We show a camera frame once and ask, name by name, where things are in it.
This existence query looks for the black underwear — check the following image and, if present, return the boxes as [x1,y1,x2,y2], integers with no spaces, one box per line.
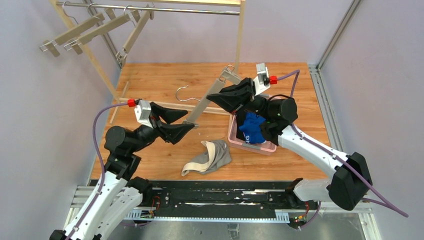
[235,112,254,144]

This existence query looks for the wooden hanger with grey underwear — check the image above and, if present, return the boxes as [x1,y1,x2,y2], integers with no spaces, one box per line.
[174,64,243,129]

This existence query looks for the blue underwear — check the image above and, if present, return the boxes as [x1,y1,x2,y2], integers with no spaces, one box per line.
[238,112,266,145]

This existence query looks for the grey underwear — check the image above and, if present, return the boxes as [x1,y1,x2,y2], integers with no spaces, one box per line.
[181,140,232,177]

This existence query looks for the wooden hanger with blue underwear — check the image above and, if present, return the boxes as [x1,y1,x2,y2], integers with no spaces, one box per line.
[115,4,155,69]

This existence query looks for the wooden clip hanger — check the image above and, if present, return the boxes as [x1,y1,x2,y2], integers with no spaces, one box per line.
[63,9,129,51]
[38,0,116,57]

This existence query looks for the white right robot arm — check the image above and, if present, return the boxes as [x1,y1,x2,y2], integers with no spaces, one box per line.
[206,78,373,211]

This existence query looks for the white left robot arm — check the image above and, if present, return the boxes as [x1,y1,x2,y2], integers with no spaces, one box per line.
[49,99,195,240]

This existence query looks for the empty wooden clip hanger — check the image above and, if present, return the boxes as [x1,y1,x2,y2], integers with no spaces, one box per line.
[38,0,116,57]

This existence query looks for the pink plastic laundry basket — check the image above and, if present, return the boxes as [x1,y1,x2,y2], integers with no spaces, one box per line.
[227,116,277,156]

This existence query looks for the metal hanging rod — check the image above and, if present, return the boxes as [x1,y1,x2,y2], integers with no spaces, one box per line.
[53,1,240,16]

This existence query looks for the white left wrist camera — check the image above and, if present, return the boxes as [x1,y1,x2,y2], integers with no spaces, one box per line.
[134,100,154,129]

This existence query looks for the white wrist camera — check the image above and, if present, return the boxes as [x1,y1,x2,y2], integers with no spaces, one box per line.
[134,100,154,129]
[253,62,271,96]

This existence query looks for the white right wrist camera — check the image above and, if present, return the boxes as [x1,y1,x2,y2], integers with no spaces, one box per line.
[253,62,271,96]

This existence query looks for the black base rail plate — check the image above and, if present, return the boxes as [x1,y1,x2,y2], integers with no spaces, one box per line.
[138,180,316,219]

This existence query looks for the wooden clothes rack frame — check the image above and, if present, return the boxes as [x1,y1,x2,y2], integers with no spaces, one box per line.
[51,0,245,102]

